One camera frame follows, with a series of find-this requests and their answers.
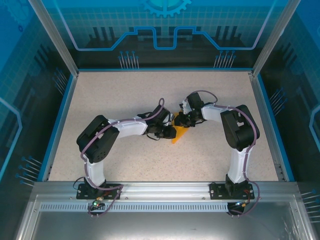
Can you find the aluminium side rail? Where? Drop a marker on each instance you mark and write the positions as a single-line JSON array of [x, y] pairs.
[[266, 125]]

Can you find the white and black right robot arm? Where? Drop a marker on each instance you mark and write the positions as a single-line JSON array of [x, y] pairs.
[[212, 113]]

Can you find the blue table edge strip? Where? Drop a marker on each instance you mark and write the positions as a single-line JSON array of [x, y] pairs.
[[275, 125], [56, 130]]

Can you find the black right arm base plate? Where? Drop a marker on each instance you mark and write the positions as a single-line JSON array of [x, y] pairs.
[[217, 192]]

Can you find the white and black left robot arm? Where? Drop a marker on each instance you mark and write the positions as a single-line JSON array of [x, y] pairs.
[[130, 127]]

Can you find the aluminium mounting rail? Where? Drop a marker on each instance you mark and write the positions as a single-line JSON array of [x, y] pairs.
[[165, 190]]

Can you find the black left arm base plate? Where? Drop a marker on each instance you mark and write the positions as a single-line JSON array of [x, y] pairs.
[[112, 193]]

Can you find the aluminium frame post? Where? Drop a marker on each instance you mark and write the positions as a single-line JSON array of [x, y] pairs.
[[273, 35], [53, 35]]

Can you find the orange paper sheet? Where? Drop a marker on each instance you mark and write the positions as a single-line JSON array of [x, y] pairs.
[[180, 131]]

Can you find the grey metal sheet panel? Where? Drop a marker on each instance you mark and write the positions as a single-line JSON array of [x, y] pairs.
[[160, 225]]

